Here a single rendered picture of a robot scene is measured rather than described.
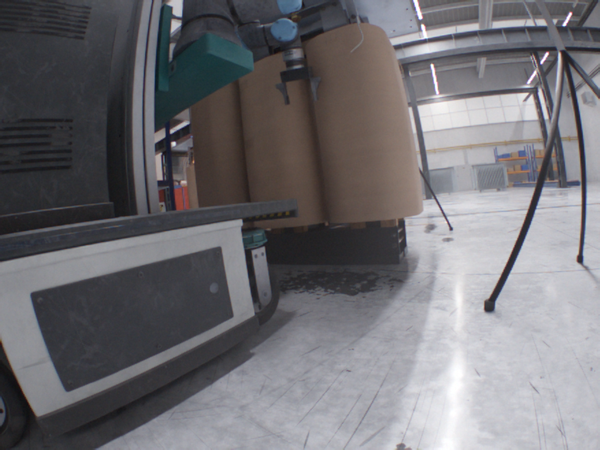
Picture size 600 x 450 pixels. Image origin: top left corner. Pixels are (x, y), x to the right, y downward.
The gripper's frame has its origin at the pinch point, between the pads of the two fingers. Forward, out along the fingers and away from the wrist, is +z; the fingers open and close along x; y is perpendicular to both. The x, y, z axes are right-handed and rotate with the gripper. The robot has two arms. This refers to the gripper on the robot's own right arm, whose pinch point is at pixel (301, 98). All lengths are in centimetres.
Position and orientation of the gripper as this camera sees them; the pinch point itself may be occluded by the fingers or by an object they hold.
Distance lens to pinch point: 122.6
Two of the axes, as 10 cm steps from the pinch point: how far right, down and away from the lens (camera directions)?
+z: 1.7, 8.6, 4.8
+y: -3.5, 5.1, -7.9
